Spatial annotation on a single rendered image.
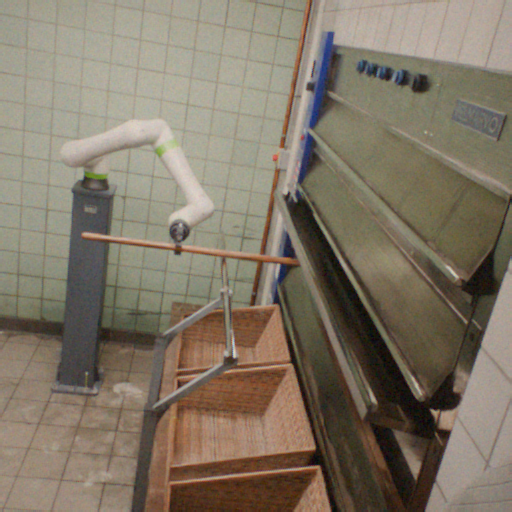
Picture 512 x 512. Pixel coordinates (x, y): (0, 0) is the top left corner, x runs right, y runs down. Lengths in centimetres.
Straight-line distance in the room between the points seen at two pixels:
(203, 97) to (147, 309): 143
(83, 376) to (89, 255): 75
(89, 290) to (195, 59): 144
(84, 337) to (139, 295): 66
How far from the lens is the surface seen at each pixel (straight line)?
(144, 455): 210
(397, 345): 150
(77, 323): 357
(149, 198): 389
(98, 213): 330
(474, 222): 132
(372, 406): 131
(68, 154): 314
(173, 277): 405
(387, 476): 160
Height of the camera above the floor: 209
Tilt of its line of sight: 21 degrees down
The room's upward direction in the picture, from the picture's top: 10 degrees clockwise
